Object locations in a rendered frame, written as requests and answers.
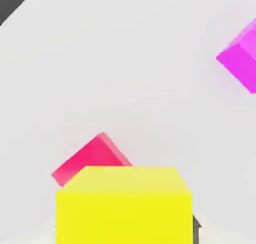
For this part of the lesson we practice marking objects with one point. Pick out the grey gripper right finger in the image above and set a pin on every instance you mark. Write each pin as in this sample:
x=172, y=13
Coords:
x=202, y=233

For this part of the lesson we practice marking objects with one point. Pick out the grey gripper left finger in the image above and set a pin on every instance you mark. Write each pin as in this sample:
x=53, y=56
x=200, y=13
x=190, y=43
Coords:
x=47, y=233

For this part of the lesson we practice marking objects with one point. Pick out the small yellow cube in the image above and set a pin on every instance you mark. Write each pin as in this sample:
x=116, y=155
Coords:
x=124, y=212

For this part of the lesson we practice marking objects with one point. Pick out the small pink cube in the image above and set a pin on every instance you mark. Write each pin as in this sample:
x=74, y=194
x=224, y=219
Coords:
x=94, y=156

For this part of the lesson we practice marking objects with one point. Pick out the small magenta cube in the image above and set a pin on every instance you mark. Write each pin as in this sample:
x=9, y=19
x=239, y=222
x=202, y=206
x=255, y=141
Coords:
x=240, y=64

